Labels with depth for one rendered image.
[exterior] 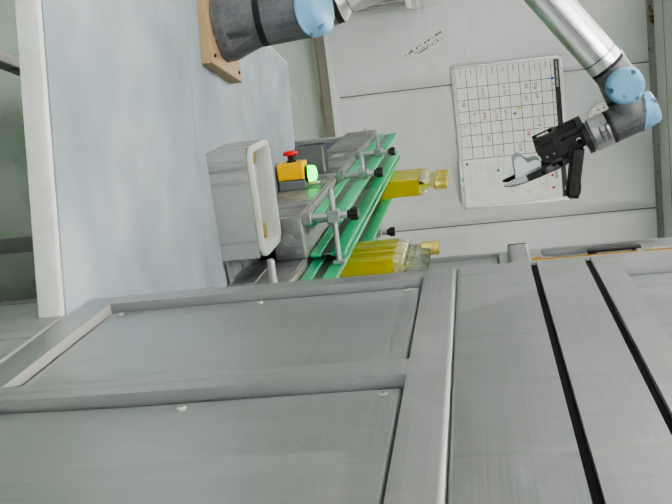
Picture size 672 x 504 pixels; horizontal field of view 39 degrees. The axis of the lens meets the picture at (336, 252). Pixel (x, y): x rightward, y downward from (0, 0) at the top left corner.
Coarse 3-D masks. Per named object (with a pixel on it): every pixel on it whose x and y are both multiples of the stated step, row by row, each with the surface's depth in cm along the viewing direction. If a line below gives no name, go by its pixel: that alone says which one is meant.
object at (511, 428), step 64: (640, 256) 111; (512, 320) 93; (576, 320) 91; (640, 320) 89; (512, 384) 77; (576, 384) 75; (640, 384) 74; (512, 448) 65; (576, 448) 64; (640, 448) 63
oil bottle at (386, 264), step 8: (376, 256) 216; (384, 256) 215; (392, 256) 214; (400, 256) 214; (352, 264) 213; (360, 264) 212; (368, 264) 212; (376, 264) 212; (384, 264) 211; (392, 264) 211; (400, 264) 211; (344, 272) 213; (352, 272) 213; (360, 272) 213; (368, 272) 212; (376, 272) 212; (384, 272) 212; (392, 272) 212
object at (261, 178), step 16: (256, 144) 189; (256, 160) 200; (256, 176) 200; (272, 176) 200; (256, 192) 185; (272, 192) 201; (256, 208) 186; (272, 208) 202; (256, 224) 187; (272, 224) 203; (272, 240) 199
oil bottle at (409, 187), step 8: (392, 184) 322; (400, 184) 321; (408, 184) 321; (416, 184) 320; (424, 184) 321; (432, 184) 321; (440, 184) 320; (384, 192) 323; (392, 192) 322; (400, 192) 322; (408, 192) 321; (416, 192) 321; (424, 192) 321
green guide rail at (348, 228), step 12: (384, 156) 368; (396, 156) 361; (384, 168) 332; (372, 180) 310; (384, 180) 307; (372, 192) 284; (360, 204) 265; (360, 216) 247; (348, 228) 234; (324, 240) 223; (348, 240) 219; (312, 252) 212; (324, 252) 212
